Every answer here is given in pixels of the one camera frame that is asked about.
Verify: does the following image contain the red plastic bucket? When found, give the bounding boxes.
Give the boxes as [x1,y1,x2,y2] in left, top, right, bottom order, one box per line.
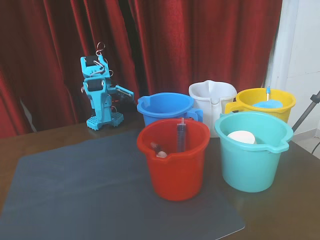
[136,118,211,202]

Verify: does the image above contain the teal blue gripper body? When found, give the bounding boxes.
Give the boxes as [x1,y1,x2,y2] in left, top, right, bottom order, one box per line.
[83,77,108,95]

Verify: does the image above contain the white plastic bucket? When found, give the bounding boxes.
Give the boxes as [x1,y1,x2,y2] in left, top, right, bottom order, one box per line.
[188,79,238,138]

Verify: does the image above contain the yellow plastic bucket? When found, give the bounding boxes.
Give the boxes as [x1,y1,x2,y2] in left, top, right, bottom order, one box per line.
[224,87,297,124]

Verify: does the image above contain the grey tripod leg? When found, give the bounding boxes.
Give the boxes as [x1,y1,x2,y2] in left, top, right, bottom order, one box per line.
[291,90,320,132]

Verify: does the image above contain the turquoise plastic bucket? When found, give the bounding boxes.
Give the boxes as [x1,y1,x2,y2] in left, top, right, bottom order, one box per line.
[214,111,294,193]

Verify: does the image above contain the teal blue gripper finger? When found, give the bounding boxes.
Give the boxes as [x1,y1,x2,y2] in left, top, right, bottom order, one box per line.
[90,92,106,124]
[103,92,112,123]

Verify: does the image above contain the blue plastic bucket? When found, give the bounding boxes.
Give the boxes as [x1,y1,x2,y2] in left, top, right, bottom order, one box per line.
[136,92,204,127]

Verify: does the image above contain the dark red curtain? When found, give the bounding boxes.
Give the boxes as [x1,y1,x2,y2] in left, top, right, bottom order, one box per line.
[0,0,284,139]

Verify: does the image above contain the light blue crumpled glove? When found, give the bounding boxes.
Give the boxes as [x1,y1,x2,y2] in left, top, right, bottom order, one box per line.
[251,99,284,109]

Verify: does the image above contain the dark grey table mat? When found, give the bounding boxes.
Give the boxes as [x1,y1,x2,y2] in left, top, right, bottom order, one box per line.
[0,129,246,240]

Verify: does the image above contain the fruit print paper cup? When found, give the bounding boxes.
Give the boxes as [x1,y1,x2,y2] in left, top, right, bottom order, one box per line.
[226,129,257,146]

